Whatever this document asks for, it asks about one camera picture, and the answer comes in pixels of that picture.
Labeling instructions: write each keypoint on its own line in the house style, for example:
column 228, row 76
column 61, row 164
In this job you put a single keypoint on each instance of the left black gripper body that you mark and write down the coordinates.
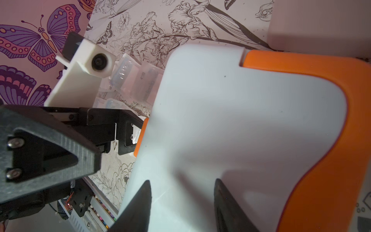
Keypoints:
column 101, row 126

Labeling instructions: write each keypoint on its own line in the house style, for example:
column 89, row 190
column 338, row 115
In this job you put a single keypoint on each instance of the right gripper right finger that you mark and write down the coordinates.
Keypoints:
column 228, row 214

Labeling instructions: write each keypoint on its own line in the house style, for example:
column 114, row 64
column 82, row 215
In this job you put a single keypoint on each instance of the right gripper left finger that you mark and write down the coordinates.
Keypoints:
column 136, row 216

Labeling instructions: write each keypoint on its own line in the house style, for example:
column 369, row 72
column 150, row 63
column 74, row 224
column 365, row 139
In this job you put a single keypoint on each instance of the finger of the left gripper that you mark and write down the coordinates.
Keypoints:
column 39, row 151

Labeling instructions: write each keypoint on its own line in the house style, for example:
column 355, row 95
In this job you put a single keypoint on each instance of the white gauze packet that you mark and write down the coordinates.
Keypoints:
column 146, row 84
column 110, row 104

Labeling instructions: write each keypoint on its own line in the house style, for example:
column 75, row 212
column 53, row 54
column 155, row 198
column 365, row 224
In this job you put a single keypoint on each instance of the blue orange first aid box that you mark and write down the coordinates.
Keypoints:
column 288, row 134

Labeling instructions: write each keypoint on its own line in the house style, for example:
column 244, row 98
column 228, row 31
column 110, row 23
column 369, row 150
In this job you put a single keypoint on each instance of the beige pink first aid box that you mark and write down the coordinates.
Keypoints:
column 337, row 28

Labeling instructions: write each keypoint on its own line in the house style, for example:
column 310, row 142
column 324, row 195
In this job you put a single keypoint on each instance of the white pink medicine chest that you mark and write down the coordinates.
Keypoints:
column 361, row 219

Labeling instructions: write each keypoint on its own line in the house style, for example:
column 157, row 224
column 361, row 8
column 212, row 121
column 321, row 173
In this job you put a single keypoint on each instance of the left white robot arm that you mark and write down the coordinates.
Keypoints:
column 35, row 202

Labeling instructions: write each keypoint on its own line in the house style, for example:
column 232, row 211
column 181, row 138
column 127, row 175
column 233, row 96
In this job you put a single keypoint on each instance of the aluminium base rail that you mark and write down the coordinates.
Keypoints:
column 92, row 208

